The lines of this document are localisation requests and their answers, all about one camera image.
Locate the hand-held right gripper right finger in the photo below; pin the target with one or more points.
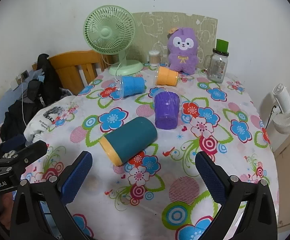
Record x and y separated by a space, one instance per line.
211 177

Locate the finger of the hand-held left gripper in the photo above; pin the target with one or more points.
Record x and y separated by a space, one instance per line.
31 152

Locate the black clothes pile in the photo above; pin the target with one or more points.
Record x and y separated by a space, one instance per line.
47 85

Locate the wooden chair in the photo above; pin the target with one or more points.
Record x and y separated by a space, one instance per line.
70 60

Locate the printed cardboard sheet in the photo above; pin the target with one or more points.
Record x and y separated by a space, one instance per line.
148 30

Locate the white standing fan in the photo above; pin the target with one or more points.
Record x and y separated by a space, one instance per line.
288 112

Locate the glass mug jar green lid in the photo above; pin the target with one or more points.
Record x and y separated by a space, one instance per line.
217 65

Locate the purple plastic cup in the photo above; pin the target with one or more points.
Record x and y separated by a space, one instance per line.
166 110

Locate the orange plastic cup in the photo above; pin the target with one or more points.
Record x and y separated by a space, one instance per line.
167 76

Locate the cotton swab container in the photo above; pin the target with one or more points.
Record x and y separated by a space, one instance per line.
154 58

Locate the purple plush toy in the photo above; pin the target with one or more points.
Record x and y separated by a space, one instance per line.
182 55

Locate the teal cup with yellow rim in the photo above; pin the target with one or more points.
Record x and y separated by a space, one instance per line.
132 137

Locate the blue plastic cup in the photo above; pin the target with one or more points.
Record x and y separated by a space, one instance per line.
133 86

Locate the white printed shirt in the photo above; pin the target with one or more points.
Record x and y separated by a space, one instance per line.
48 120

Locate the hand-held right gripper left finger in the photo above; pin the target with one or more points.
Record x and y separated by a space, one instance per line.
76 177

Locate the green desk fan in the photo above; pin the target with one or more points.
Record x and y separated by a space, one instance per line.
105 32

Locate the wall socket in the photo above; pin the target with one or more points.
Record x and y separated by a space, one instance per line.
24 74

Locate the floral tablecloth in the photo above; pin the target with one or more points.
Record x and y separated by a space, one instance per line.
159 175

